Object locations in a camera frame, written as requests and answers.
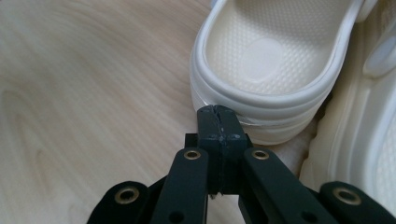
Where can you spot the cream perforated clog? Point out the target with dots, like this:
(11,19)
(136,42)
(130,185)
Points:
(358,130)
(267,59)

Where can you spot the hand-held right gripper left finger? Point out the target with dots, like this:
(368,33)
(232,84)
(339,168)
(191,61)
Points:
(211,130)

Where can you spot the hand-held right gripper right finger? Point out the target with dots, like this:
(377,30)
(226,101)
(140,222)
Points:
(232,137)

